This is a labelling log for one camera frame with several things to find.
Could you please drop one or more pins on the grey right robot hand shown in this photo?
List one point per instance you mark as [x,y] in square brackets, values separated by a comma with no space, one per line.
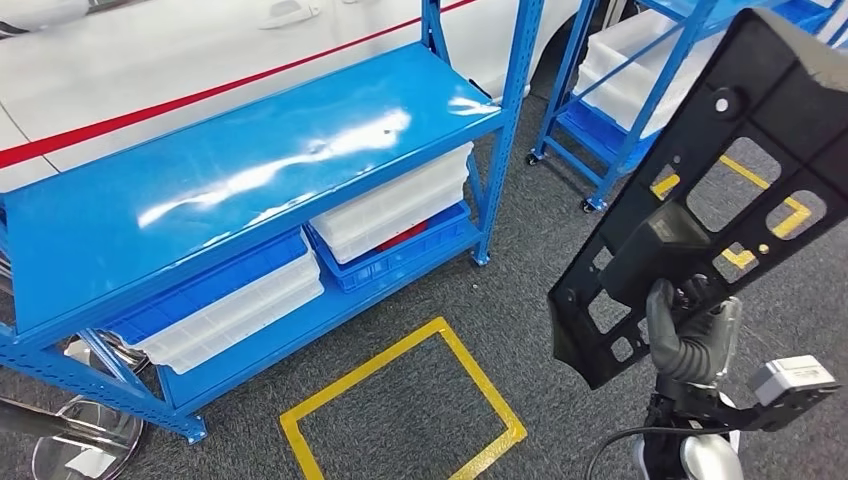
[689,351]

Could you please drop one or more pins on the blue plastic crate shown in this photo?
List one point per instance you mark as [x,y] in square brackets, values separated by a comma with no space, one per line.
[218,281]
[397,265]

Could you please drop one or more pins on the yellow floor tape square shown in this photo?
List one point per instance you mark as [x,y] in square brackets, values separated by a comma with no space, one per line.
[795,218]

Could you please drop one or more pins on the blue metal shelf rack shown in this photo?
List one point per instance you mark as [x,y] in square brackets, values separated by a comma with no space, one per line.
[232,172]
[670,73]

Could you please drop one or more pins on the red item in crate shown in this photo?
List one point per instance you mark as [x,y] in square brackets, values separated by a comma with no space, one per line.
[404,236]

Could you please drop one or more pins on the black plastic car part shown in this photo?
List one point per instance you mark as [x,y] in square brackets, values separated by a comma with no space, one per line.
[762,112]

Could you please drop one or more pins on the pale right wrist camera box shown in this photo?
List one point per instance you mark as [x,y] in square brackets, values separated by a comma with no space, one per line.
[792,381]

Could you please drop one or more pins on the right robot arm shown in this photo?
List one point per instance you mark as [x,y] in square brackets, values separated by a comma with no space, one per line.
[709,460]

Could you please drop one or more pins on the white translucent plastic bin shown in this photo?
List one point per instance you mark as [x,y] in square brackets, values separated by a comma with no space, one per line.
[391,199]
[623,66]
[232,311]

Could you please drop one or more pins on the white car with red stripe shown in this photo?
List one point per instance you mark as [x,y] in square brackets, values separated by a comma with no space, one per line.
[166,60]

